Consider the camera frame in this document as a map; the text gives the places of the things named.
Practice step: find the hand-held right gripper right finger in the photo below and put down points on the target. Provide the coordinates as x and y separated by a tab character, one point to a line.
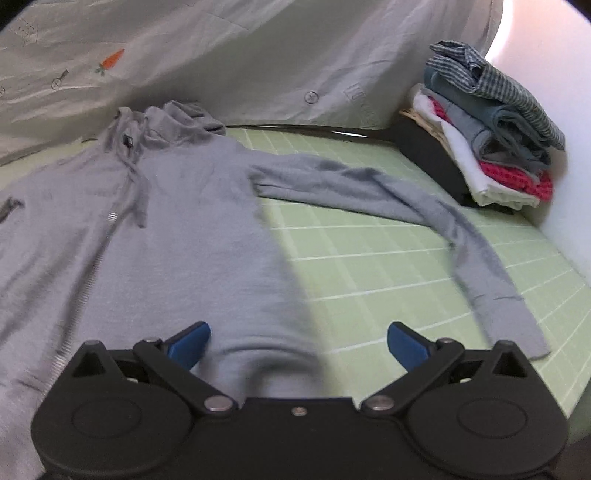
406	344

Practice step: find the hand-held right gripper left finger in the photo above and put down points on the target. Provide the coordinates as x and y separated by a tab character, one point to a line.
191	344

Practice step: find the grey zip hoodie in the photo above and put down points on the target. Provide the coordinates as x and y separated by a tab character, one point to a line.
184	230

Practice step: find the stack of folded clothes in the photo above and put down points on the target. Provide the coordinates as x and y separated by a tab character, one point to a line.
471	170

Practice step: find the green checked mat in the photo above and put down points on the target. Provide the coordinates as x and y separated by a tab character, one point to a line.
369	258

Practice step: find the folded red knit garment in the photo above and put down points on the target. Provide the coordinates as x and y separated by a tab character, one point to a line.
508	177

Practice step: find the folded cream garment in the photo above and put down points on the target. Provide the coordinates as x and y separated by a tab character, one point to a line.
418	115

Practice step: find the folded grey garment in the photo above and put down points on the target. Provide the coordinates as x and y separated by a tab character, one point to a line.
466	122

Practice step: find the folded blue denim garment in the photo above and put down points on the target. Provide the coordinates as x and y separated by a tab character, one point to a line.
503	117

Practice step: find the folded checked shirt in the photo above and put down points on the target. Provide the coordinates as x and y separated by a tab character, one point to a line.
503	83

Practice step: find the pale blue printed bed sheet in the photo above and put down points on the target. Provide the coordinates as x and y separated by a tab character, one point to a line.
231	55

